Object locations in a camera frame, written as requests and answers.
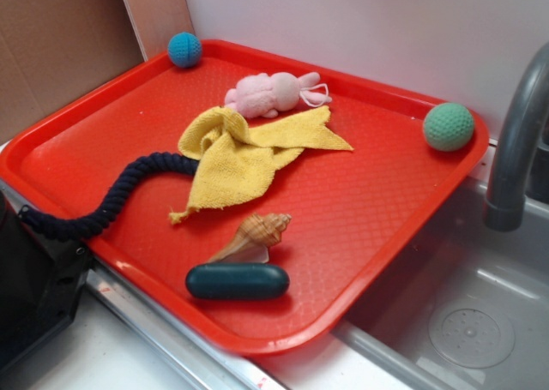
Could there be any pink plush bunny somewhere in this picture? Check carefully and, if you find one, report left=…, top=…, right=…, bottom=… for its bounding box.
left=224, top=72, right=332, bottom=119

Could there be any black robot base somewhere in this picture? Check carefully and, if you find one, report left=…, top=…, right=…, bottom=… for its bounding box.
left=1, top=195, right=91, bottom=374

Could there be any yellow cloth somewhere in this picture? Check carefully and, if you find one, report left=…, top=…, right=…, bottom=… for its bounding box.
left=169, top=106, right=353, bottom=225

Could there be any tan conch seashell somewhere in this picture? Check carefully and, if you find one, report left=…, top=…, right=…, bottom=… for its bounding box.
left=208, top=213, right=293, bottom=264

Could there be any red plastic tray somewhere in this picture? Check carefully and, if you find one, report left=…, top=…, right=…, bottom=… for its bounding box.
left=1, top=40, right=489, bottom=356

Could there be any dark teal oblong case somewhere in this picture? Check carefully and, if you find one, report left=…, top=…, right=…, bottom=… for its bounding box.
left=185, top=263, right=290, bottom=300

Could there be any blue crocheted ball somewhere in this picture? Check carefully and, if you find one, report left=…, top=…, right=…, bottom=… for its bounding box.
left=167, top=32, right=202, bottom=68

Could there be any green dimpled ball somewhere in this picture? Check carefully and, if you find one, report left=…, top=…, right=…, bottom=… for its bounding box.
left=423, top=103, right=474, bottom=152

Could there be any grey plastic sink basin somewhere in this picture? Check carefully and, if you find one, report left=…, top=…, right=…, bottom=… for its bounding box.
left=256, top=175, right=549, bottom=390

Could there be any grey faucet spout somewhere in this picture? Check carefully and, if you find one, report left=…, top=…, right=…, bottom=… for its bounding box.
left=483, top=45, right=548, bottom=231

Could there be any brown cardboard panel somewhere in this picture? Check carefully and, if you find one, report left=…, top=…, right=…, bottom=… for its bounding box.
left=1, top=0, right=142, bottom=142

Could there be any navy blue braided rope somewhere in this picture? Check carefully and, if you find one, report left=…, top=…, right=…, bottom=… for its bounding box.
left=17, top=153, right=200, bottom=241

